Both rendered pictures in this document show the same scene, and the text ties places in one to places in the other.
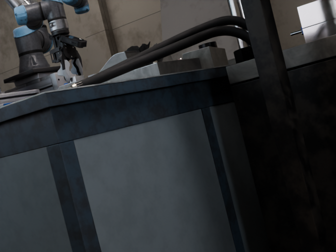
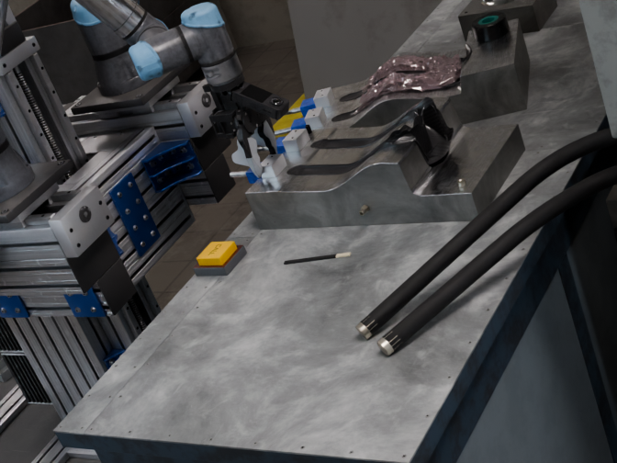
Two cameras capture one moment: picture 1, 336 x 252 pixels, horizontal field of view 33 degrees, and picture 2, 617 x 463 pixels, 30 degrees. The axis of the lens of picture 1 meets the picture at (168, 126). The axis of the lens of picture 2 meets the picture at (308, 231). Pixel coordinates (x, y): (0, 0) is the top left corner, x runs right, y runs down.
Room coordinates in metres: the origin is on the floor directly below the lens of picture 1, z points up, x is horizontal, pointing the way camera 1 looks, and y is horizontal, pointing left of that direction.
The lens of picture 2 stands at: (0.10, 0.26, 1.81)
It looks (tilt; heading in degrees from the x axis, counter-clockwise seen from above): 26 degrees down; 1
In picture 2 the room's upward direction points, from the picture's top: 22 degrees counter-clockwise
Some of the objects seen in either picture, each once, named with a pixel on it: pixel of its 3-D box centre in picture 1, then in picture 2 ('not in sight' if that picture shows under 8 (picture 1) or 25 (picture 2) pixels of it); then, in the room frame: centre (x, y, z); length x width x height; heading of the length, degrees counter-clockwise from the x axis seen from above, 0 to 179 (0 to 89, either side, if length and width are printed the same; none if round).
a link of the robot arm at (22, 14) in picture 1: (29, 14); (159, 52); (2.33, 0.43, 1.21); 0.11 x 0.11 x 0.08; 6
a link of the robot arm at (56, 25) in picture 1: (58, 26); (221, 70); (2.32, 0.33, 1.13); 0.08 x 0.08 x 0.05
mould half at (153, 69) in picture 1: (127, 74); (379, 162); (2.20, 0.10, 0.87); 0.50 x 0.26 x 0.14; 52
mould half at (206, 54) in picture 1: (166, 74); (413, 88); (2.54, -0.05, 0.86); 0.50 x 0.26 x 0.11; 69
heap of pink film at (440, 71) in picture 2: not in sight; (406, 73); (2.53, -0.04, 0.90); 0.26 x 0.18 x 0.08; 69
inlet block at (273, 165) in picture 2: (70, 85); (255, 173); (2.33, 0.35, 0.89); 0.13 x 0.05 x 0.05; 52
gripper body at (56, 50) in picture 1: (62, 46); (233, 105); (2.32, 0.34, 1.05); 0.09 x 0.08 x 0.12; 52
